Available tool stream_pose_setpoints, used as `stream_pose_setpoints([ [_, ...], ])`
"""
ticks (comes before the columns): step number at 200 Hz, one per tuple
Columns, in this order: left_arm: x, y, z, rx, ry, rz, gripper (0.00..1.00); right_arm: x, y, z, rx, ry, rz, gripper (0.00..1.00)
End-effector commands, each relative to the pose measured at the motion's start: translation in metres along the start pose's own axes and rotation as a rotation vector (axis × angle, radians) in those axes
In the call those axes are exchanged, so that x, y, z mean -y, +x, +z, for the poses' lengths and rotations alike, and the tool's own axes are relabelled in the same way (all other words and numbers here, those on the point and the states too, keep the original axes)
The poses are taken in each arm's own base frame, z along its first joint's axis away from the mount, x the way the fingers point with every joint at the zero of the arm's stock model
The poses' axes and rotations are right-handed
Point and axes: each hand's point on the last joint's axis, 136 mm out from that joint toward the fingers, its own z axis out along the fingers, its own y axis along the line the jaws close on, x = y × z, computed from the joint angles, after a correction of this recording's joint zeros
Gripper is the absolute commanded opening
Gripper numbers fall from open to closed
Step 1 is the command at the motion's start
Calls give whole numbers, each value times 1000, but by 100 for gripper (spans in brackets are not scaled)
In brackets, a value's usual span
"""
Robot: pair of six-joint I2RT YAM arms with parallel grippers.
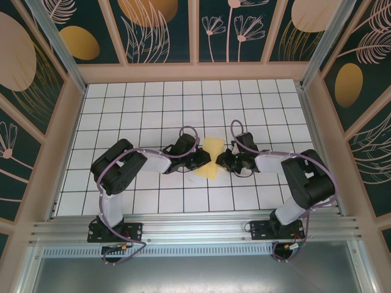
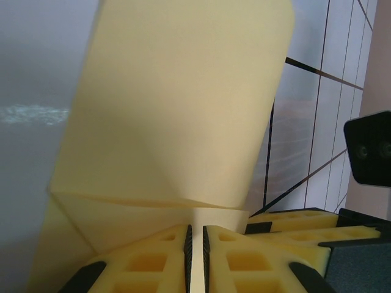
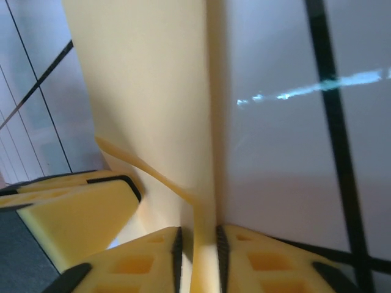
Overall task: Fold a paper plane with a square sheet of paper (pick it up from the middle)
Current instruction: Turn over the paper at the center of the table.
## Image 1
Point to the yellow paper sheet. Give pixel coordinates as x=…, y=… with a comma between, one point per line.
x=212, y=145

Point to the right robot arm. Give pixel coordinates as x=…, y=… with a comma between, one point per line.
x=308, y=180

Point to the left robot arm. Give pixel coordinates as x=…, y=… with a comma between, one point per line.
x=119, y=171

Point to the grey metal sheet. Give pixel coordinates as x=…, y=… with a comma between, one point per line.
x=195, y=274

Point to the small electronics connector board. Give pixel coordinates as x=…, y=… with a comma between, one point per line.
x=117, y=248
x=293, y=246

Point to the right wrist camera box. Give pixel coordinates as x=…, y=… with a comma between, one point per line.
x=234, y=150

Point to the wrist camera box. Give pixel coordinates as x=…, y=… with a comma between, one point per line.
x=234, y=150
x=198, y=142

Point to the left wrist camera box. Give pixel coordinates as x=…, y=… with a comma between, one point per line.
x=198, y=142

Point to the aluminium side rail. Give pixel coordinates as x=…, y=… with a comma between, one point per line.
x=311, y=122

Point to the aluminium mounting rail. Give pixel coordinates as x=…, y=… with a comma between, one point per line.
x=195, y=227

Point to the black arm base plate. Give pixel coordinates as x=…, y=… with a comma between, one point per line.
x=259, y=230
x=134, y=230

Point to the aluminium frame post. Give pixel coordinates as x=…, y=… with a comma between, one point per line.
x=329, y=45
x=57, y=45

